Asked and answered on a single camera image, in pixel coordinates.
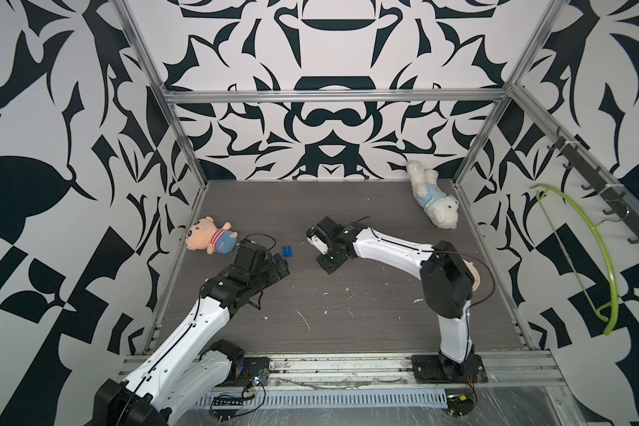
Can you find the white plush dog blue shirt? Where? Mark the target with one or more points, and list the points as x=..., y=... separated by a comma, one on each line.
x=439, y=207

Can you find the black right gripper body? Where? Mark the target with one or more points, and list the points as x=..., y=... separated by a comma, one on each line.
x=329, y=257

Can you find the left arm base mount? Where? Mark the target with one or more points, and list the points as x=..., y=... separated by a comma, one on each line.
x=241, y=367

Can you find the white slotted cable duct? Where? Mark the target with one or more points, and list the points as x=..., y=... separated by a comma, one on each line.
x=310, y=399

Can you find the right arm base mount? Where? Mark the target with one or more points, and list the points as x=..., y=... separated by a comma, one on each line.
x=437, y=368

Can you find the black wall hook rack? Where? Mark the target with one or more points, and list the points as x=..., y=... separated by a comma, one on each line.
x=622, y=205

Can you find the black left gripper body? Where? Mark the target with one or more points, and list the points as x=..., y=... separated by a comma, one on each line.
x=271, y=275

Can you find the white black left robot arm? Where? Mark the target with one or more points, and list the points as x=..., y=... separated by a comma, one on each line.
x=190, y=363

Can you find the pink plush pig toy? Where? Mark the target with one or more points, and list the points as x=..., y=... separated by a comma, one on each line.
x=204, y=234

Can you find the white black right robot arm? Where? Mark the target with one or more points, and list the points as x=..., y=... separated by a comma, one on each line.
x=447, y=282

